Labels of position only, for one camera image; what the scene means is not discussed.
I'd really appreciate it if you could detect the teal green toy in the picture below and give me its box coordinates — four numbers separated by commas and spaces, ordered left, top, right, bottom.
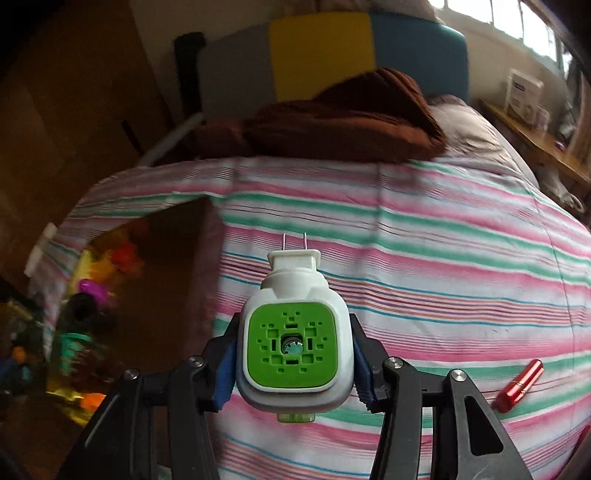
51, 332, 93, 376

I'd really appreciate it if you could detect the black post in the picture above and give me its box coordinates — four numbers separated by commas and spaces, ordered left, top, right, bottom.
174, 32, 207, 121

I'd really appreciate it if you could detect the grey yellow blue headboard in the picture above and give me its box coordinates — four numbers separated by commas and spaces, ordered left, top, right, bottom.
196, 11, 469, 104

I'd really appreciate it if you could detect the striped blanket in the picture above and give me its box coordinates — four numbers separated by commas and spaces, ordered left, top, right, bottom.
28, 157, 591, 480

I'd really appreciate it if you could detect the shiny gold tray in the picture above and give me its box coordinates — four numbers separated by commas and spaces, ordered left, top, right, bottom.
46, 196, 227, 428

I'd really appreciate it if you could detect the colourful floor clutter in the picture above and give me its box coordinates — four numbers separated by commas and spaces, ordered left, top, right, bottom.
0, 295, 49, 402

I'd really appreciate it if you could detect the small orange toy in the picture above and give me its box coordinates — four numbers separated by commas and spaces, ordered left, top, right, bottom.
74, 392, 105, 411

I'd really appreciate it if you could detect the white box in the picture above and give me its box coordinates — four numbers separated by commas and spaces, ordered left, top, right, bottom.
505, 69, 544, 123

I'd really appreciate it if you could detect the black wardrobe handle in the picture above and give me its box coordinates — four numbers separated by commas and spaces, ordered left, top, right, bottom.
121, 121, 144, 154

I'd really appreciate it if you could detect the window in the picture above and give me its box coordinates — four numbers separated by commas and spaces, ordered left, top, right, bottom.
434, 0, 573, 70

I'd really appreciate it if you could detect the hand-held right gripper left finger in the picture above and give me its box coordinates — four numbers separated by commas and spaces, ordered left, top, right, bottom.
55, 320, 241, 480

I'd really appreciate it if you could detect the white cable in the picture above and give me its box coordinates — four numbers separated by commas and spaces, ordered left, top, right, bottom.
545, 166, 588, 210

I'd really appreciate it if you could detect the grey duvet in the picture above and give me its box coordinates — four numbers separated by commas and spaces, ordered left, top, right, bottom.
427, 95, 541, 190

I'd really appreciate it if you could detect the red lipstick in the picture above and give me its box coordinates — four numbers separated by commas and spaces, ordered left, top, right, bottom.
492, 359, 543, 412

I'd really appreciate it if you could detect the brown cloth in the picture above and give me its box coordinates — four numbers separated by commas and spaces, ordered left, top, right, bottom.
194, 68, 448, 163

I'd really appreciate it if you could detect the white bed rail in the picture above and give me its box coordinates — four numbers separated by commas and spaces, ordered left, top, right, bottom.
139, 113, 206, 167

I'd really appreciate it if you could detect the wooden side shelf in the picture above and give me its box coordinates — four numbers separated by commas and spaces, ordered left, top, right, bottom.
480, 99, 591, 195

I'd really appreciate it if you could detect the purple toy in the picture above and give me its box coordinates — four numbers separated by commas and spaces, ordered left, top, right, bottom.
78, 277, 116, 305

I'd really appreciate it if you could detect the wooden wardrobe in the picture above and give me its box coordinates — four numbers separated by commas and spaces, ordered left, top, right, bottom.
0, 0, 185, 278

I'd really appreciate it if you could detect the white green plug-in device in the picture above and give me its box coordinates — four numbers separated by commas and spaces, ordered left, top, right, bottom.
236, 233, 357, 423

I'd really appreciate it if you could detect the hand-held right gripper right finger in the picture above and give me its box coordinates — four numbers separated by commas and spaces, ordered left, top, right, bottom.
348, 314, 534, 480

